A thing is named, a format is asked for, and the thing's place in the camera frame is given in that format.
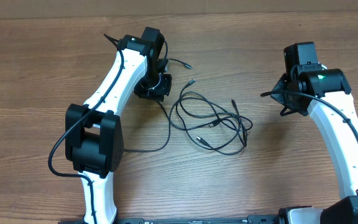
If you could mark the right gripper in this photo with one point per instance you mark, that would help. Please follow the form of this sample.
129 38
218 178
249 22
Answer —
279 99

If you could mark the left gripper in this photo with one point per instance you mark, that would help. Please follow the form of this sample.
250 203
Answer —
158 94

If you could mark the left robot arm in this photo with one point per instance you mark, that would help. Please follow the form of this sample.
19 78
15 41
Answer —
93 132

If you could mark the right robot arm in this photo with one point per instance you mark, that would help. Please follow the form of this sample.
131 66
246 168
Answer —
311 89

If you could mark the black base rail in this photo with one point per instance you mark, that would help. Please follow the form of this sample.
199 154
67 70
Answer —
251 219

